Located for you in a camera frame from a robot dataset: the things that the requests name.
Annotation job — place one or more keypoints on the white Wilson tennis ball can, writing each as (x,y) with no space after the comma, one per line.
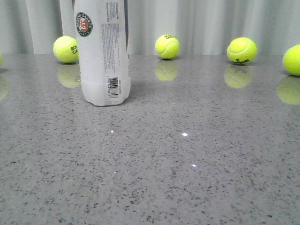
(102,40)

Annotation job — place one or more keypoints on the yellow tennis ball centre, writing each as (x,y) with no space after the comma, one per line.
(167,46)

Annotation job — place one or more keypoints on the yellow tennis ball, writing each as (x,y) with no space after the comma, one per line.
(167,46)
(291,60)
(1,59)

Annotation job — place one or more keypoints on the yellow tennis ball Roland Garros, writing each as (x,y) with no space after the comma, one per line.
(65,49)

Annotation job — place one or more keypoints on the yellow tennis ball Wilson print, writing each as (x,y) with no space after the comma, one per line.
(241,50)

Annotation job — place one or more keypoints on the yellow tennis ball far right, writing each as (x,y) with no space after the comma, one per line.
(291,60)

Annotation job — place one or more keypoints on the yellow tennis ball far left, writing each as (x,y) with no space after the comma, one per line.
(1,59)

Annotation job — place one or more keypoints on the grey pleated curtain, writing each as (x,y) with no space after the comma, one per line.
(203,27)

